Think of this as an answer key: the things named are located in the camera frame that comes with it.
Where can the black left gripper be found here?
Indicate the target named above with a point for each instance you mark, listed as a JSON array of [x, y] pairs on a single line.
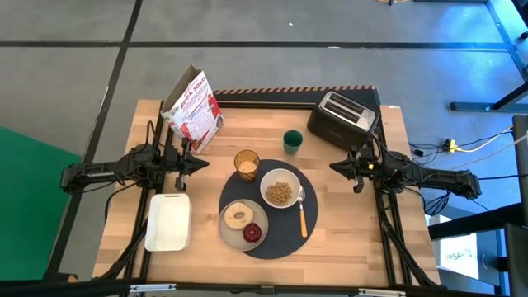
[[181, 165]]

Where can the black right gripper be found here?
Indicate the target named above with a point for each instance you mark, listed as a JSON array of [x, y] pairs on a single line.
[[369, 171]]

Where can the white red cereal box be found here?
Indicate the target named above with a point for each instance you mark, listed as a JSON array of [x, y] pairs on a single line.
[[194, 111]]

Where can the sliced bagel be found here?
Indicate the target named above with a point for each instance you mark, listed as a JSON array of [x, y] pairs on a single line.
[[231, 216]]

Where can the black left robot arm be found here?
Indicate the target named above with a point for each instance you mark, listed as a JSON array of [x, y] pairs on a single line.
[[103, 171]]

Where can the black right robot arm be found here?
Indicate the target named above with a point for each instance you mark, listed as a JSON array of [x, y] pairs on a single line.
[[437, 177]]

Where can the black toaster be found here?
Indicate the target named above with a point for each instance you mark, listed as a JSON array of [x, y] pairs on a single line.
[[342, 119]]

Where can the amber transparent plastic cup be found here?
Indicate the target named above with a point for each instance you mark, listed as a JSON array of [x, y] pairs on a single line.
[[246, 165]]

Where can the teal cup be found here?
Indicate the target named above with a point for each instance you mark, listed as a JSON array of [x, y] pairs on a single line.
[[293, 142]]

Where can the white rectangular tray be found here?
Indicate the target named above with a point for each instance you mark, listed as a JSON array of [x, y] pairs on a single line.
[[168, 222]]

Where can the white plate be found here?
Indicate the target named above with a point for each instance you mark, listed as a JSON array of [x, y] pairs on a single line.
[[280, 175]]

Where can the brown cereal pieces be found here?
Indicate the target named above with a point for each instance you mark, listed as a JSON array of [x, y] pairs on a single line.
[[279, 194]]

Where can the beige ceramic plate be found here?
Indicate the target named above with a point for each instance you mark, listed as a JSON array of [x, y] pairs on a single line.
[[233, 239]]

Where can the dark round woven placemat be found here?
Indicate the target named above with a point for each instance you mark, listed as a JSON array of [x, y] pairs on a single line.
[[284, 231]]

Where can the black yellow hazard stripe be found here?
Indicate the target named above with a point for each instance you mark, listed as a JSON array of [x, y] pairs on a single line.
[[288, 89]]

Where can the yellow power plug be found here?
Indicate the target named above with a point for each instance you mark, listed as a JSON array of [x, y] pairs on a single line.
[[450, 145]]

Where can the white printed sign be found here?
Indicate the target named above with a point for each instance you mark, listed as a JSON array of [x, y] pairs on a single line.
[[460, 255]]

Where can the green floor mat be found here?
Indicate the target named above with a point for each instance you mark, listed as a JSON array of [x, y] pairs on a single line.
[[29, 206]]

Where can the black table frame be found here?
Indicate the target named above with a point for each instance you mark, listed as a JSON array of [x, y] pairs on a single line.
[[387, 231]]

